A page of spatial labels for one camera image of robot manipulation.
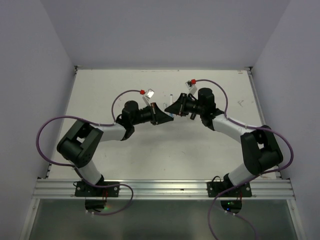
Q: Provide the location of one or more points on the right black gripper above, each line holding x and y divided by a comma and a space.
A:
178, 107

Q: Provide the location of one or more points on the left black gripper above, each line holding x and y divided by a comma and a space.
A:
157, 116

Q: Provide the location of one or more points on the blue capped white pen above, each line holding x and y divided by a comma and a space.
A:
170, 103

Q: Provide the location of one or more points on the orange capped black highlighter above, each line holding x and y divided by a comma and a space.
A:
193, 116

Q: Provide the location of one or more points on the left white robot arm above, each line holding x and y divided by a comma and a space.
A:
79, 144

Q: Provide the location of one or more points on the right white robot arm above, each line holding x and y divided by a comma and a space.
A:
260, 149

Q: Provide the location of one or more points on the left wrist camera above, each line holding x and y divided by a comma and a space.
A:
147, 95

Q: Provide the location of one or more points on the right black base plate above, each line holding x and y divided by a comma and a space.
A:
218, 188

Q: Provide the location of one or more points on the aluminium mounting rail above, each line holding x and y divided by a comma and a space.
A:
260, 189

